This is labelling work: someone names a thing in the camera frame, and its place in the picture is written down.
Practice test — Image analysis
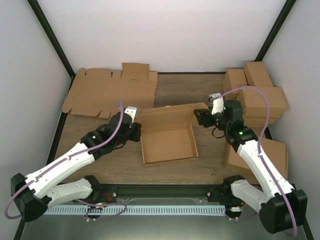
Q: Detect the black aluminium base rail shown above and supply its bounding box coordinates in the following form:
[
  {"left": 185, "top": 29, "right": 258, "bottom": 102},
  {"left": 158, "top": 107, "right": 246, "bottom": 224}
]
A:
[{"left": 31, "top": 183, "right": 297, "bottom": 201}]

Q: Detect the folded box near right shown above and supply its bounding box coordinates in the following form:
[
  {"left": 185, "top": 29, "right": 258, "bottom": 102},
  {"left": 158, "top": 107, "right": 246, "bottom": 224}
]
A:
[{"left": 224, "top": 138, "right": 288, "bottom": 183}]

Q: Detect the folded box back right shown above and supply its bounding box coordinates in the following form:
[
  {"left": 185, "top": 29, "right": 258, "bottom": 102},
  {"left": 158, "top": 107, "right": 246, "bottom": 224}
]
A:
[{"left": 243, "top": 61, "right": 274, "bottom": 87}]

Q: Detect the flat cardboard sheet stack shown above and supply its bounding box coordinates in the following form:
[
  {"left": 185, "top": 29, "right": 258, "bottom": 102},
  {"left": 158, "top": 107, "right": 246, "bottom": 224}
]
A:
[{"left": 62, "top": 62, "right": 158, "bottom": 119}]

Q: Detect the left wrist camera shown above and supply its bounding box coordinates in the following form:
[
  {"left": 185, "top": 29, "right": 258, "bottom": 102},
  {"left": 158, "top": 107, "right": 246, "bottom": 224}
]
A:
[{"left": 124, "top": 106, "right": 139, "bottom": 123}]

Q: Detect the black frame post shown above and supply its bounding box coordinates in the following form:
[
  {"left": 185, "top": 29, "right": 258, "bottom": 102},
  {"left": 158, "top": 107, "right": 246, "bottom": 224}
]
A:
[
  {"left": 26, "top": 0, "right": 76, "bottom": 77},
  {"left": 254, "top": 0, "right": 297, "bottom": 62}
]

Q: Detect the cardboard box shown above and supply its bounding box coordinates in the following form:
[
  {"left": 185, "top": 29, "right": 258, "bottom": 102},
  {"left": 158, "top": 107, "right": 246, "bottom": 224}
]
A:
[{"left": 138, "top": 102, "right": 208, "bottom": 165}]

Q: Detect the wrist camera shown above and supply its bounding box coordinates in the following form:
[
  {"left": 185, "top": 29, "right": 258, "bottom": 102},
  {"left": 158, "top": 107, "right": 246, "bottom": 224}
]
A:
[
  {"left": 124, "top": 106, "right": 139, "bottom": 123},
  {"left": 208, "top": 93, "right": 224, "bottom": 115}
]

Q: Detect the folded boxes lower stack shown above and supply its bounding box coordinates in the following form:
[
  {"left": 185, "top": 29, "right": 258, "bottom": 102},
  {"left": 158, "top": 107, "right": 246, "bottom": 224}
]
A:
[{"left": 243, "top": 112, "right": 281, "bottom": 128}]

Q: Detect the left black frame post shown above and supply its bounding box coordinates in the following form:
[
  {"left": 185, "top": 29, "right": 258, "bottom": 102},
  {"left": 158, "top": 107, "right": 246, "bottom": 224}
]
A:
[{"left": 26, "top": 0, "right": 76, "bottom": 77}]

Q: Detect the folded box back left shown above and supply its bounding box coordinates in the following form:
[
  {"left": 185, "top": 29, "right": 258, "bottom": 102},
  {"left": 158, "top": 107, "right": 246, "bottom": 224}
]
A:
[{"left": 222, "top": 68, "right": 247, "bottom": 93}]

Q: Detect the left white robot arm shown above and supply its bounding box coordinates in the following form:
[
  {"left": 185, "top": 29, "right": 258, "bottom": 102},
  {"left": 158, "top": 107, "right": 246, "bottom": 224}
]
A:
[{"left": 10, "top": 107, "right": 141, "bottom": 222}]

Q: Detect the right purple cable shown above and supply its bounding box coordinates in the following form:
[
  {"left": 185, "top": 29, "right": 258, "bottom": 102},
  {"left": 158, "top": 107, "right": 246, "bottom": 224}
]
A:
[{"left": 219, "top": 85, "right": 298, "bottom": 238}]

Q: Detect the light blue cable duct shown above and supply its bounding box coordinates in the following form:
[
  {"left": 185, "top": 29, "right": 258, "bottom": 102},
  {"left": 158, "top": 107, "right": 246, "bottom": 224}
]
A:
[{"left": 44, "top": 205, "right": 226, "bottom": 217}]

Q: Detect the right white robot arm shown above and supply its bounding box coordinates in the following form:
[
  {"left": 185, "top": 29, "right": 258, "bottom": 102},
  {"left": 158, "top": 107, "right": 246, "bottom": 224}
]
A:
[{"left": 193, "top": 98, "right": 308, "bottom": 235}]

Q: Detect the right black frame post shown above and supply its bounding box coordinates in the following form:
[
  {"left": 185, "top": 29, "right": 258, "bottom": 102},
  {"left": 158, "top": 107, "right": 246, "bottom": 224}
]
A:
[{"left": 254, "top": 0, "right": 297, "bottom": 62}]

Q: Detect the folded box top stack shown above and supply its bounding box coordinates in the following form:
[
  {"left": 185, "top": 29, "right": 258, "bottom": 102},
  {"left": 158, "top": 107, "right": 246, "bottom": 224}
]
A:
[{"left": 238, "top": 86, "right": 288, "bottom": 116}]

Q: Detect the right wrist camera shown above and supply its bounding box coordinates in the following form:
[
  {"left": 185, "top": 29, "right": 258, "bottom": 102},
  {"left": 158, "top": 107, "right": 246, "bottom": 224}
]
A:
[{"left": 208, "top": 93, "right": 224, "bottom": 115}]

